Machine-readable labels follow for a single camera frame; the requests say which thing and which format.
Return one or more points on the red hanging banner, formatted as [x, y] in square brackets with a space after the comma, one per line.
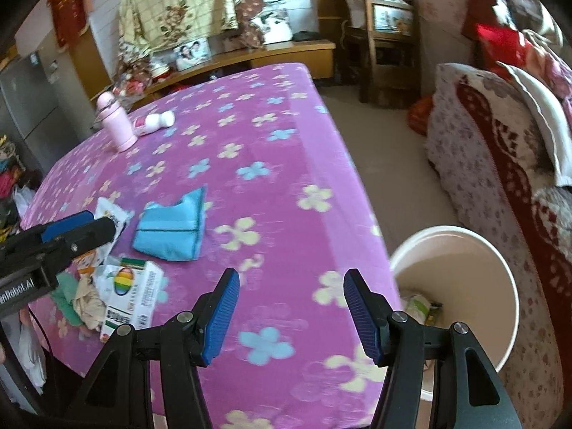
[67, 9]

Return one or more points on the white plastic bucket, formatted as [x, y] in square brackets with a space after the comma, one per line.
[460, 272]

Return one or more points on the grey refrigerator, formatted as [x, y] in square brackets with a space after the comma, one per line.
[27, 107]

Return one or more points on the beige wrapper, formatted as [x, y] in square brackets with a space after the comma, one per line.
[89, 304]

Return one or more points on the white pillow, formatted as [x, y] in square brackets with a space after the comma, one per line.
[536, 111]

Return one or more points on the yellow floral cloth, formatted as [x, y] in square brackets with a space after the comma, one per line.
[178, 4]

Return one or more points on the large photo print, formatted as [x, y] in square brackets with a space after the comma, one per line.
[272, 27]

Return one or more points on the pink water bottle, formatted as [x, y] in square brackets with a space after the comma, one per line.
[114, 125]

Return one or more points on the blue tissue pouch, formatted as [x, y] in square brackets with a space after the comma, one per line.
[172, 228]

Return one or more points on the green yellow small packet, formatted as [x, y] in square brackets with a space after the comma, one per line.
[134, 262]

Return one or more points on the framed couple photo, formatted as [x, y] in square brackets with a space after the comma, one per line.
[192, 53]

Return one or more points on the wooden chair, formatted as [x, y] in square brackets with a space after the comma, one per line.
[380, 44]

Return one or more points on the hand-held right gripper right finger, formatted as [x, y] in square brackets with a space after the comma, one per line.
[362, 317]

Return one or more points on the white snack packet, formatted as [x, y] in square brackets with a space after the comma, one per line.
[114, 212]

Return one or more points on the green cloth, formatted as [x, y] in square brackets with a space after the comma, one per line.
[67, 299]

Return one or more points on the orange red floor bag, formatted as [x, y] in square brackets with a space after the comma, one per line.
[418, 116]

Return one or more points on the white green wipes packet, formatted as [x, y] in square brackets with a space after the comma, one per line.
[418, 306]

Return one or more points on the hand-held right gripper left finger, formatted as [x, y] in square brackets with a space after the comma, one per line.
[221, 317]

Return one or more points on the white medicine box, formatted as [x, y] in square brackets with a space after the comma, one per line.
[129, 295]

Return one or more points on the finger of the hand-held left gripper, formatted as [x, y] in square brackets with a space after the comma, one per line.
[85, 239]
[67, 228]

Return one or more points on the floral covered sofa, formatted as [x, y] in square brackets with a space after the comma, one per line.
[491, 165]

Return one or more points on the wooden low cabinet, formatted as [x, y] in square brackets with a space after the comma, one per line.
[268, 53]

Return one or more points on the small white pill bottle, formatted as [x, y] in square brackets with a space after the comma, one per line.
[154, 123]

